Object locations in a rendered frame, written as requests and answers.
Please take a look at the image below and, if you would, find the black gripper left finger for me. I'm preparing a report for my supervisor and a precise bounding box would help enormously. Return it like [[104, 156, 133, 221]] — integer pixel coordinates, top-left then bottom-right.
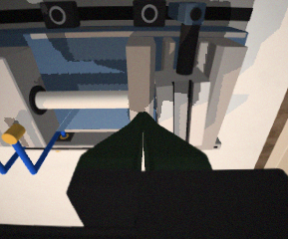
[[74, 112, 144, 172]]

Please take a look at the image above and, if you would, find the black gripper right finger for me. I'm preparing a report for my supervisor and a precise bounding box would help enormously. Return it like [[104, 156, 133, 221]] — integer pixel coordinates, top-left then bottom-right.
[[144, 112, 212, 170]]

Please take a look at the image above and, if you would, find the grey metal block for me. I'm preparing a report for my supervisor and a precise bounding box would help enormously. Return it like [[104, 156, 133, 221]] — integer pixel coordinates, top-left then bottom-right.
[[154, 67, 210, 146]]

